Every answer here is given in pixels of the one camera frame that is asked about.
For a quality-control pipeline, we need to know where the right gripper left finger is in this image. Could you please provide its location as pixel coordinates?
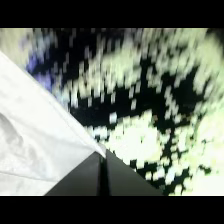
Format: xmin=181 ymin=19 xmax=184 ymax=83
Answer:
xmin=44 ymin=151 xmax=102 ymax=197

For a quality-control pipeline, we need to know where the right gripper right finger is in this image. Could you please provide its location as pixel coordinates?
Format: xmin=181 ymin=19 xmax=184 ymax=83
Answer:
xmin=105 ymin=149 xmax=164 ymax=197

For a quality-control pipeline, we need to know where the white garment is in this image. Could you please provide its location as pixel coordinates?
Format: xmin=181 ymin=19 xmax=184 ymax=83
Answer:
xmin=0 ymin=50 xmax=107 ymax=197

